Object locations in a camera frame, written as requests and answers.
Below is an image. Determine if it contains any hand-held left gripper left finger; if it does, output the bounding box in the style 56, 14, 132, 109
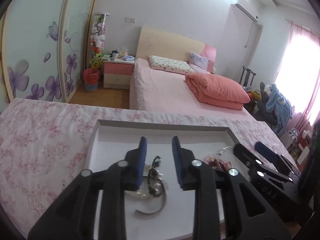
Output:
27, 136, 148, 240

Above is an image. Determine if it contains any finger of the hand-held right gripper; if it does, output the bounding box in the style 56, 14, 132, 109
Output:
233, 143, 293, 183
254, 141, 301, 178

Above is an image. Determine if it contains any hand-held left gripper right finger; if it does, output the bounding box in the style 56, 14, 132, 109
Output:
172, 136, 292, 240

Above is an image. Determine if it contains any thin silver bangle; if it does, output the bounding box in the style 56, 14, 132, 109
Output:
216, 146, 235, 158

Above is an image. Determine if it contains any black bead bracelet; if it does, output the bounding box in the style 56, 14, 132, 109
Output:
146, 156, 165, 198

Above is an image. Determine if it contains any dark red bead bracelet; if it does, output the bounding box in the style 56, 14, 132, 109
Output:
209, 161, 226, 172

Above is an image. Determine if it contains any grey shallow tray box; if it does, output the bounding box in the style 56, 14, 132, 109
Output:
84, 119, 250, 240

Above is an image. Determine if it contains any clear bag with trinkets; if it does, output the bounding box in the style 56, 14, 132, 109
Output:
203, 154, 233, 173

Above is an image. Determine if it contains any white pearl bracelet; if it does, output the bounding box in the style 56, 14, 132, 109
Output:
125, 164, 167, 202

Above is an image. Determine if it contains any grey headband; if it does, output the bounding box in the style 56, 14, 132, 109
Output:
134, 186, 168, 215

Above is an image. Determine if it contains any grey office chair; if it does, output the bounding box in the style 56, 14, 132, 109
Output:
257, 97, 278, 128

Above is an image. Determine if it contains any blue plush robe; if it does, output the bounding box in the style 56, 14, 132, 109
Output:
260, 82, 293, 134

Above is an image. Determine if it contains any bed with pink sheet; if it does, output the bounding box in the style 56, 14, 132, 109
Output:
129, 58, 253, 117

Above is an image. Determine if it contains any folded salmon pink duvet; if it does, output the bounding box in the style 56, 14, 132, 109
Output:
185, 73, 251, 110

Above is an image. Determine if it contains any black wooden chair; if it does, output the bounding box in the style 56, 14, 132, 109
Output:
239, 66, 256, 87

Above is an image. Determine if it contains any pink and beige nightstand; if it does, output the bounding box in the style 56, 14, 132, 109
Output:
103, 59, 135, 90

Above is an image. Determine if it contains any red lined trash bin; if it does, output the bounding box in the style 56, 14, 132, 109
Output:
83, 68, 101, 91

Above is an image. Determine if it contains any white floral pillow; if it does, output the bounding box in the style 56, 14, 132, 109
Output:
149, 55, 194, 75

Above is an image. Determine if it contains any small lilac pillow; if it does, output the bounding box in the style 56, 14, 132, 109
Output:
189, 52, 211, 73

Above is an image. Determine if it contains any pink curtain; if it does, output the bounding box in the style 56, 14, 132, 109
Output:
287, 20, 320, 130

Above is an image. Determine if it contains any beige and pink headboard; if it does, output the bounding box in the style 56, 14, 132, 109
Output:
135, 26, 217, 73

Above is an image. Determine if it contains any white air conditioner pipe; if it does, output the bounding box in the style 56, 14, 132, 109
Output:
244, 21, 263, 48

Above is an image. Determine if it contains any clear tube of plush toys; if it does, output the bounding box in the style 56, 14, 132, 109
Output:
89, 12, 110, 69

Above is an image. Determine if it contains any sliding wardrobe with purple flowers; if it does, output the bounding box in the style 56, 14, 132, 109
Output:
0, 0, 103, 110

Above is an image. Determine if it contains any white wall air conditioner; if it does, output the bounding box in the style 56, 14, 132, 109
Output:
230, 0, 260, 22

